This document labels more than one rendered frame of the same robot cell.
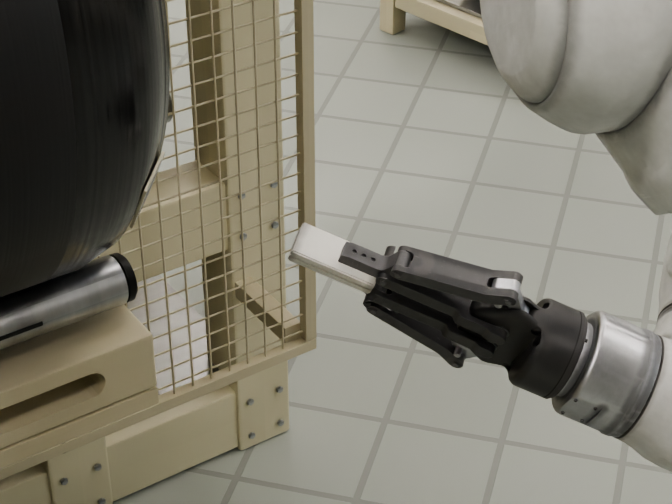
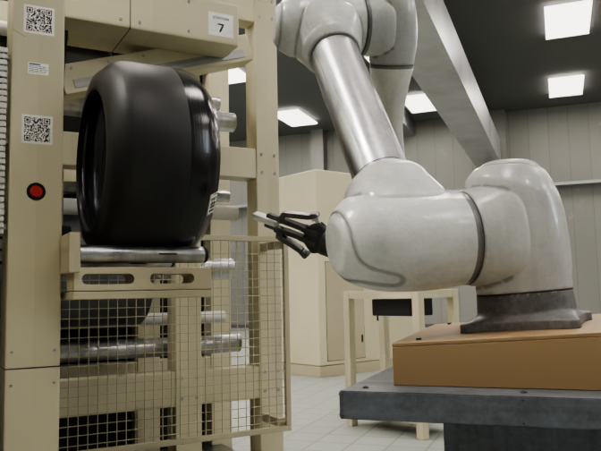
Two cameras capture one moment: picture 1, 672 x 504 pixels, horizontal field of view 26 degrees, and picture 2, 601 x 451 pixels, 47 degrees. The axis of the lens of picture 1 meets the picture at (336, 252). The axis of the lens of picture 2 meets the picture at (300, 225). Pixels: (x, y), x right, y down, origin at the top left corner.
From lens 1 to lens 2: 1.20 m
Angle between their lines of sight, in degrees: 40
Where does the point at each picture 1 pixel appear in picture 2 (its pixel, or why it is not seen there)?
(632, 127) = (298, 37)
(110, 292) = (199, 252)
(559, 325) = not seen: hidden behind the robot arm
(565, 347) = not seen: hidden behind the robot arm
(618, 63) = (291, 17)
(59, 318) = (181, 254)
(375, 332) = not seen: outside the picture
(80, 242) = (190, 207)
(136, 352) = (205, 271)
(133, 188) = (207, 191)
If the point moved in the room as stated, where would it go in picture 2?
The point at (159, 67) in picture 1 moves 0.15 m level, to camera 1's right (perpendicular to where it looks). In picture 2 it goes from (216, 156) to (273, 153)
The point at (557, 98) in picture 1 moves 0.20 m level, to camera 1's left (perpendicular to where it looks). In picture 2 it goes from (282, 30) to (187, 36)
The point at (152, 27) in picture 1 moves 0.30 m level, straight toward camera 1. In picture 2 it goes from (215, 142) to (204, 112)
